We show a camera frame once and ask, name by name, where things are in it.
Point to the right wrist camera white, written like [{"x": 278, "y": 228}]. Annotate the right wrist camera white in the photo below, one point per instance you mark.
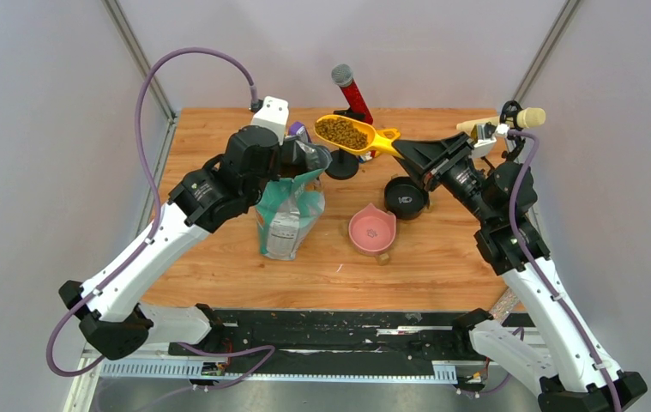
[{"x": 485, "y": 137}]

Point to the black round-base mic stand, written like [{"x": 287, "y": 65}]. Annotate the black round-base mic stand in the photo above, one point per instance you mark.
[{"x": 344, "y": 165}]

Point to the brown pet food kibble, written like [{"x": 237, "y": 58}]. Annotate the brown pet food kibble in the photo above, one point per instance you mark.
[{"x": 342, "y": 132}]

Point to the purple metronome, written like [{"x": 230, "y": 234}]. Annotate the purple metronome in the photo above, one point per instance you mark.
[{"x": 299, "y": 131}]

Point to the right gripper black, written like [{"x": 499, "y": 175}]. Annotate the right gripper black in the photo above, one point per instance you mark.
[{"x": 423, "y": 157}]

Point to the black pet bowl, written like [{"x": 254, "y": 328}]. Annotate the black pet bowl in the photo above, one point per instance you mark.
[{"x": 403, "y": 198}]

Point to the yellow scoop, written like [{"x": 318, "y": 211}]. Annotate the yellow scoop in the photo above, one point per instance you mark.
[{"x": 375, "y": 141}]

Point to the green pet food bag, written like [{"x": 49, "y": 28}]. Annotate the green pet food bag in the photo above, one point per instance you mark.
[{"x": 290, "y": 207}]

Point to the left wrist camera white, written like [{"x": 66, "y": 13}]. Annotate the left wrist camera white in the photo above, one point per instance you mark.
[{"x": 273, "y": 115}]

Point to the pink cat-ear pet bowl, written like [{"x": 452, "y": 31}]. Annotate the pink cat-ear pet bowl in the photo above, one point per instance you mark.
[{"x": 372, "y": 231}]

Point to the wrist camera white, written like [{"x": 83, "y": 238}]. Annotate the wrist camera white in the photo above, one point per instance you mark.
[
  {"x": 485, "y": 137},
  {"x": 273, "y": 115}
]

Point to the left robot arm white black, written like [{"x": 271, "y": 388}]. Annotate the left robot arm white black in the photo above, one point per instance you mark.
[{"x": 111, "y": 315}]

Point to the cream microphone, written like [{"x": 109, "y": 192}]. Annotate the cream microphone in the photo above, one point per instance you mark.
[{"x": 528, "y": 118}]

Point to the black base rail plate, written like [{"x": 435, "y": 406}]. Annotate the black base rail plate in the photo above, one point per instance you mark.
[{"x": 338, "y": 343}]

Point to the yellow orange toy triangle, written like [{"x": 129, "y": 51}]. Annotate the yellow orange toy triangle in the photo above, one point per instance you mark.
[{"x": 390, "y": 134}]

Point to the silver glitter microphone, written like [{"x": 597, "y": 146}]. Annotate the silver glitter microphone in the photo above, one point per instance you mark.
[{"x": 505, "y": 305}]

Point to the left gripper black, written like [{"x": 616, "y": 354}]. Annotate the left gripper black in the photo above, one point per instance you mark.
[{"x": 282, "y": 142}]

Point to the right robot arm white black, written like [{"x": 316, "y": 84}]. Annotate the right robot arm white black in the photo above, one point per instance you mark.
[{"x": 576, "y": 373}]

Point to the red glitter microphone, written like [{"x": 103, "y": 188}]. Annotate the red glitter microphone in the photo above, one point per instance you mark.
[{"x": 342, "y": 76}]

